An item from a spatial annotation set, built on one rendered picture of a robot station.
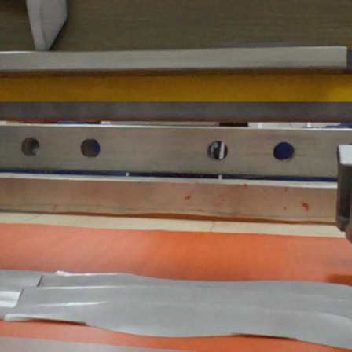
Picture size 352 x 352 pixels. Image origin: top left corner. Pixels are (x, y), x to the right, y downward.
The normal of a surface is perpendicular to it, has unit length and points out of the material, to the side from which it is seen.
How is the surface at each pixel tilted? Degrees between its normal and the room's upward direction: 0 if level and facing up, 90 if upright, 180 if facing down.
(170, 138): 90
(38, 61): 88
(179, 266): 0
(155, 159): 90
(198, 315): 39
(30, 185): 90
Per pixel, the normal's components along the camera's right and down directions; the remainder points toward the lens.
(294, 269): 0.01, -1.00
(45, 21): 0.65, 0.42
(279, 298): -0.12, -0.84
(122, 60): -0.15, 0.06
